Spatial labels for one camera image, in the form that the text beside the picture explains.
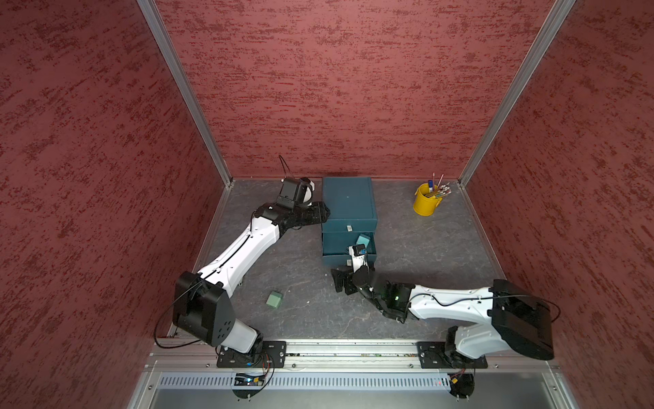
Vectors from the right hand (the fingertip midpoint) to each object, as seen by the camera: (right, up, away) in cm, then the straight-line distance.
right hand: (344, 273), depth 82 cm
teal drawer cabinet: (+3, +21, 0) cm, 21 cm away
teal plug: (+7, +10, +6) cm, 14 cm away
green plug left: (-23, -9, +1) cm, 25 cm away
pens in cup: (+38, +28, +14) cm, 49 cm away
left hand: (-7, +18, 0) cm, 20 cm away
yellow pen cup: (+34, +23, +22) cm, 46 cm away
